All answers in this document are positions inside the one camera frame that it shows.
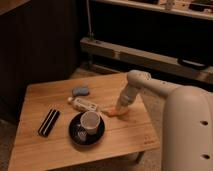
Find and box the orange pepper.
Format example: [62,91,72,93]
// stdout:
[102,108,119,117]

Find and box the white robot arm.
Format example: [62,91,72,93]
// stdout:
[116,70,213,171]

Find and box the wooden table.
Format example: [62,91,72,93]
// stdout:
[7,72,161,171]

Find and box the white paper cup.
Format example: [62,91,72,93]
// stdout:
[80,111,100,135]

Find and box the blue sponge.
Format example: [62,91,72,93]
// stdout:
[72,87,89,96]

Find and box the metal fork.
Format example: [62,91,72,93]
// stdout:
[77,124,87,141]

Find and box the black round plate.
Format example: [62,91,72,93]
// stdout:
[68,113,105,146]

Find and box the long wooden shelf beam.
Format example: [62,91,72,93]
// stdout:
[80,37,213,84]

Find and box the black white striped box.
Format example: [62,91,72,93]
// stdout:
[38,109,60,137]

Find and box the metal pole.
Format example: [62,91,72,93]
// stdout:
[86,0,94,41]

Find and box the black handle on shelf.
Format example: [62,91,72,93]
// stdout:
[177,58,210,70]

